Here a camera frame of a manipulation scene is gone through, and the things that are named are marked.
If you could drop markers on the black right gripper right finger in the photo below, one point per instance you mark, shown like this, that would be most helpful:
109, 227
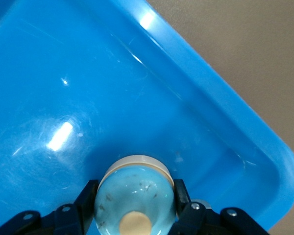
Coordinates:
198, 220

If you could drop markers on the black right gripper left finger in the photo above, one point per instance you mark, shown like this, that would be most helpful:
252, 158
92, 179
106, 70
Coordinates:
73, 218

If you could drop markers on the blue desk bell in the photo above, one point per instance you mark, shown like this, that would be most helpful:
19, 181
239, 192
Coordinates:
127, 191

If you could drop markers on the blue plastic tray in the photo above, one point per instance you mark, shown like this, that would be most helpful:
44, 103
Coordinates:
88, 98

